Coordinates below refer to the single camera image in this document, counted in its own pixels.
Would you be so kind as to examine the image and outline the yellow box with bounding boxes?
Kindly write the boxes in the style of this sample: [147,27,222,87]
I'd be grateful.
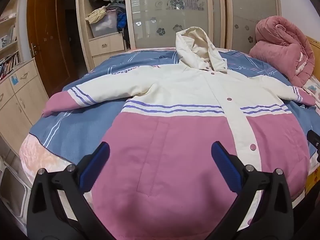
[304,165,320,195]

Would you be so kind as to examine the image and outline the pink quilt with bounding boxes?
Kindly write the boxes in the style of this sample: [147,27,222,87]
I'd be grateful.
[249,16,316,88]

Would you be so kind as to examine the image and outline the beige wardrobe with glass doors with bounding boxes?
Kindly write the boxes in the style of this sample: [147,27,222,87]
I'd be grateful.
[75,0,283,70]

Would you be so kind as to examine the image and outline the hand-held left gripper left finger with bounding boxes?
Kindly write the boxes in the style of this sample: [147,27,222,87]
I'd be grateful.
[27,141,118,240]

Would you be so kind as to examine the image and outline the beige wardrobe drawer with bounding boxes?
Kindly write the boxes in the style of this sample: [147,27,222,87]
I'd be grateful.
[89,34,125,57]

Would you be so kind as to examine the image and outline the blue cloth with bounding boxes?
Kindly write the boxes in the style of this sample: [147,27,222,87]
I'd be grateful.
[116,12,128,30]

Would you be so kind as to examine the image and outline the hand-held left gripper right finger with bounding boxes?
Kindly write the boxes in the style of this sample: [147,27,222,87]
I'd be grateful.
[200,141,294,240]

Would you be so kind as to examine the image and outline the beige knit cloth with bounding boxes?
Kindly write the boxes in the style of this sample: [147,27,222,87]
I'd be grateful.
[85,6,110,25]

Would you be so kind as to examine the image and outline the beige bookshelf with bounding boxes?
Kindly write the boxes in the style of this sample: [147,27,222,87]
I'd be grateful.
[0,0,22,80]

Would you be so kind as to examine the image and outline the clear plastic storage box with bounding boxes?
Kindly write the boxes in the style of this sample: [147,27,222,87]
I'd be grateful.
[90,12,118,37]

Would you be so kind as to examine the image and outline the grey folded clothes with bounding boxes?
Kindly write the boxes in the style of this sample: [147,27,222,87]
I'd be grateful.
[107,0,125,13]

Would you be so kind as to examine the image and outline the row of books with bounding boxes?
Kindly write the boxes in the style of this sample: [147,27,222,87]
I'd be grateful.
[0,51,20,79]

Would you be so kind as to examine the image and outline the light wooden cabinet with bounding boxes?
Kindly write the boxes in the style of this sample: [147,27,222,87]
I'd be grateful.
[0,57,49,155]

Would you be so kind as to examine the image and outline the cream and pink hooded jacket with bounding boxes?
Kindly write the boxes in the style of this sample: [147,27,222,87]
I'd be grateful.
[41,27,317,240]

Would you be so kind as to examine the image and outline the blue striped bedsheet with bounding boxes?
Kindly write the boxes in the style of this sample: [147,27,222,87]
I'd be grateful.
[29,48,320,167]

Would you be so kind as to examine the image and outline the brown wooden door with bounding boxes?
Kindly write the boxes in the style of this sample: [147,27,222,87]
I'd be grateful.
[26,0,80,98]

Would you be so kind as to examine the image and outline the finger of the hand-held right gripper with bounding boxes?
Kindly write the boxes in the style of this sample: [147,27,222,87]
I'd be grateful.
[307,130,320,163]

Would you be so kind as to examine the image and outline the white plastic container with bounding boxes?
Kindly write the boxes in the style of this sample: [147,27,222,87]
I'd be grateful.
[0,155,33,230]

